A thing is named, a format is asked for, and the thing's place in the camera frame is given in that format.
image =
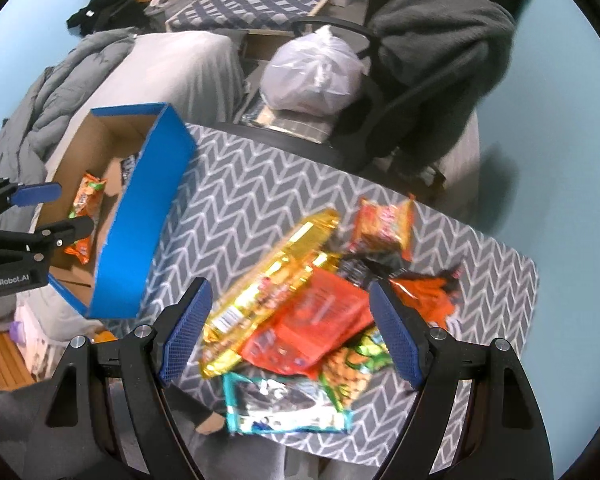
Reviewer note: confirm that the grey chevron fabric ottoman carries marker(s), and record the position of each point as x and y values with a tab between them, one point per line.
260	195

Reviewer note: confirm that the grey duvet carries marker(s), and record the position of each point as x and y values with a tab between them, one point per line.
55	95

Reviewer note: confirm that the grey plaid seat cushion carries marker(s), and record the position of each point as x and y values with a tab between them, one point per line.
300	125

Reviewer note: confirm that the small orange noodle snack packet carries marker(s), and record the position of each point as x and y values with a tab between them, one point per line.
380	227

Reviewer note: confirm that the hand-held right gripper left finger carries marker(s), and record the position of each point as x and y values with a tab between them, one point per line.
187	330

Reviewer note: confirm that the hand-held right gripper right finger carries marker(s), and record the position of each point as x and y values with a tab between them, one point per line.
395	330

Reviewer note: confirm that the blue cardboard box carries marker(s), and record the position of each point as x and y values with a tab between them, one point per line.
140	220

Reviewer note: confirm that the dark grey fleece blanket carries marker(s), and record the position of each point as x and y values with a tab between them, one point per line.
440	50

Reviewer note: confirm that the black office chair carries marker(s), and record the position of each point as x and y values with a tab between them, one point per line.
380	110

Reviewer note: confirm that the black clothing pile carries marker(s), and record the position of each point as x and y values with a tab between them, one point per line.
105	10

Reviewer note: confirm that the white bed mattress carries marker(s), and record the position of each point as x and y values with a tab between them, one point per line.
180	70

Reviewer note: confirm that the red snack packet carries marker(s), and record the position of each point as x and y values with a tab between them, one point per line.
320	320

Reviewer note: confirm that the long gold snack packet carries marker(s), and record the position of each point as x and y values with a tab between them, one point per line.
275	280

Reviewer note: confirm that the orange and black snack packet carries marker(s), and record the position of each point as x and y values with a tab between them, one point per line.
430	295

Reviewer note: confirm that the grey chequered bench mattress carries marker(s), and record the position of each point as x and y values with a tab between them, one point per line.
250	10

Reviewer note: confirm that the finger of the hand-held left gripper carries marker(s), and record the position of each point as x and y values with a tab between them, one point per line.
65	230
35	194

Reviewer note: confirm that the green peanut snack packet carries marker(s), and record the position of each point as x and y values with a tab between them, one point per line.
350	365

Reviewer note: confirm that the black silver snack packet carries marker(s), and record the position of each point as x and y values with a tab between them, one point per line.
129	170

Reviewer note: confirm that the teal silver snack packet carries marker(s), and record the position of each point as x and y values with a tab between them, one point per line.
285	405

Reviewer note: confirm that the small orange green snack packet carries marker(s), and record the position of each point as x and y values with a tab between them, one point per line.
80	250
86	195

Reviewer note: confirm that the white plastic bag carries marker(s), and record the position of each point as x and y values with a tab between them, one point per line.
310	72

